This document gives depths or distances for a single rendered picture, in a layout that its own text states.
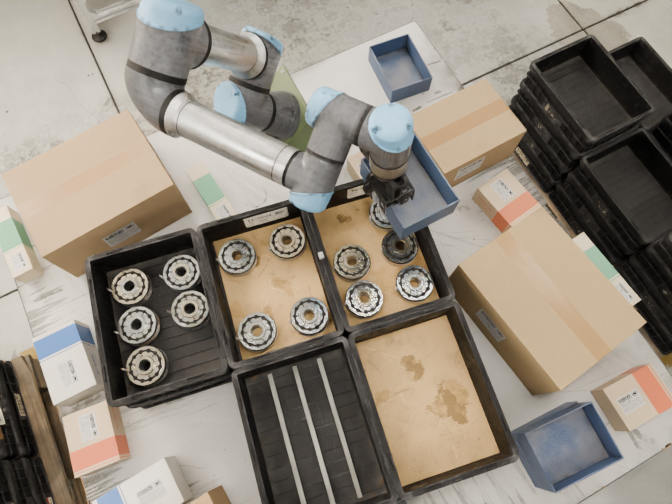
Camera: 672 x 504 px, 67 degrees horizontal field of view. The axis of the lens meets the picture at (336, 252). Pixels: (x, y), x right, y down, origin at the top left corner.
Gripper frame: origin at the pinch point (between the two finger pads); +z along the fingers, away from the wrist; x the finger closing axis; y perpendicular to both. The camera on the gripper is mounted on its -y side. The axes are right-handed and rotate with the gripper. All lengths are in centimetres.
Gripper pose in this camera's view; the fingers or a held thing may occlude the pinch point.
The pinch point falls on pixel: (381, 196)
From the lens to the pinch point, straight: 118.7
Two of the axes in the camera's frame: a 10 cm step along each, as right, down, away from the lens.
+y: 4.5, 8.4, -3.0
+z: 0.7, 3.0, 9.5
